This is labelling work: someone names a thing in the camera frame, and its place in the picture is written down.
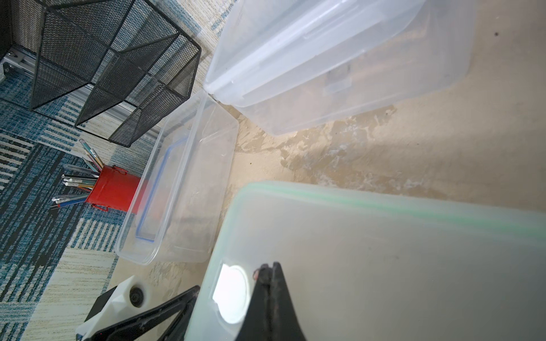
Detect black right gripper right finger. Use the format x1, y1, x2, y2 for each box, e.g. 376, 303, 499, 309
270, 262, 306, 340

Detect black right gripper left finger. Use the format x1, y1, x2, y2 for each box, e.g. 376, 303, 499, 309
236, 264, 271, 340

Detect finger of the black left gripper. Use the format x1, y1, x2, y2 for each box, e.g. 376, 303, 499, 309
86, 286, 200, 340

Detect blue-rimmed clear lunch box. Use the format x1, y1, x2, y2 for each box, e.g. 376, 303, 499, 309
115, 91, 239, 266

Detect blue-rimmed clear lid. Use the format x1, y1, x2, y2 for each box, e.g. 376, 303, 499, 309
136, 134, 189, 242

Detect green-rimmed lunch box lid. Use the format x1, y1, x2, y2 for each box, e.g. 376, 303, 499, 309
186, 181, 545, 340

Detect clear far lunch box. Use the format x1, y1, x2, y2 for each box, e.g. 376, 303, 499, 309
203, 0, 476, 136

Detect red pencil cup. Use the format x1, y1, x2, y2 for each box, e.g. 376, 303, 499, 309
85, 166, 140, 213

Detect pens in red cup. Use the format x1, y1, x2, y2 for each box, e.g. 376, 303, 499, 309
49, 139, 106, 211

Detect black mesh shelf rack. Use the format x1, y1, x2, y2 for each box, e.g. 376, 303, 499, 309
0, 0, 202, 149

